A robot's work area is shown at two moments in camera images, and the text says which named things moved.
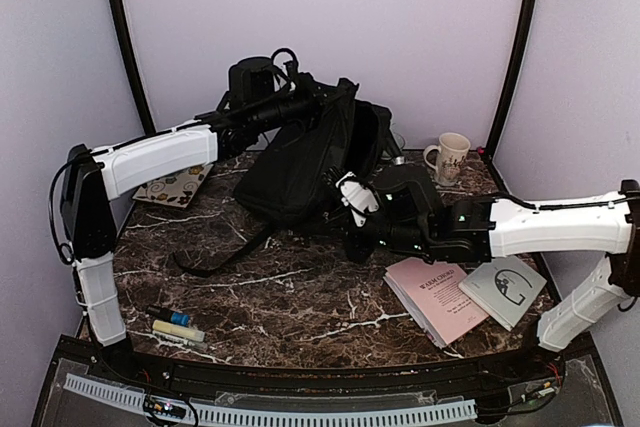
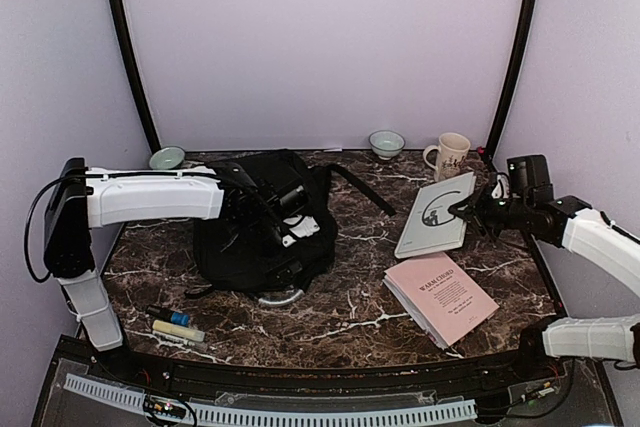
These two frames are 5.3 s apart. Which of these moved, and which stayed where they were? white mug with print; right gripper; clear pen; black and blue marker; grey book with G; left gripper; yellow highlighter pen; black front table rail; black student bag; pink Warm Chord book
Moved: left gripper; right gripper; grey book with G; black student bag
Stayed: yellow highlighter pen; clear pen; pink Warm Chord book; black front table rail; black and blue marker; white mug with print
